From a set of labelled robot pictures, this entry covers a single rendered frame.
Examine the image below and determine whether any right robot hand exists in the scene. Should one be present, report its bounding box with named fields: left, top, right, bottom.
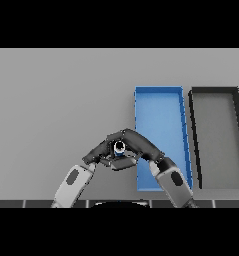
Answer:
left=106, top=128, right=177, bottom=173

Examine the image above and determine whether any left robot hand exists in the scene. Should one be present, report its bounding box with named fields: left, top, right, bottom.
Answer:
left=82, top=133, right=121, bottom=169

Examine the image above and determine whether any blue pipe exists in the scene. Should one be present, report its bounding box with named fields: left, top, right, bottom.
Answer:
left=113, top=140, right=127, bottom=158

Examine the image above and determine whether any blue bin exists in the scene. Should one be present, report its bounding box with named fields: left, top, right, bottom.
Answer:
left=134, top=85, right=194, bottom=192

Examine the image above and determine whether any dark grey bin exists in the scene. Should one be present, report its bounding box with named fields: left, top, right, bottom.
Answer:
left=188, top=86, right=239, bottom=190

